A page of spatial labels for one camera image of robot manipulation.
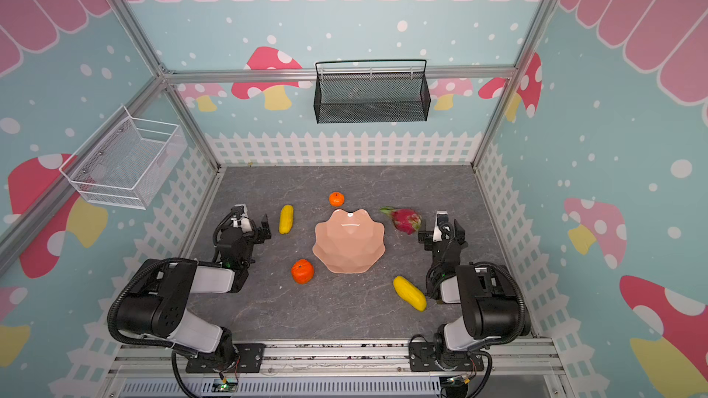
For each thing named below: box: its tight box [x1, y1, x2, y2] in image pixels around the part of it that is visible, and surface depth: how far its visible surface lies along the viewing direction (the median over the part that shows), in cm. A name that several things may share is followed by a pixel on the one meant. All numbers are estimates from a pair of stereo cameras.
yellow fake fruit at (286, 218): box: [278, 203, 295, 235], surface depth 101 cm
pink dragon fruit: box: [379, 206, 422, 235], surface depth 96 cm
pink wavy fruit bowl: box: [312, 208, 387, 275], surface depth 97 cm
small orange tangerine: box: [328, 191, 346, 208], surface depth 108 cm
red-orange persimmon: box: [291, 258, 315, 285], surface depth 87 cm
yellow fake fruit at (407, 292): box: [392, 275, 427, 313], surface depth 84 cm
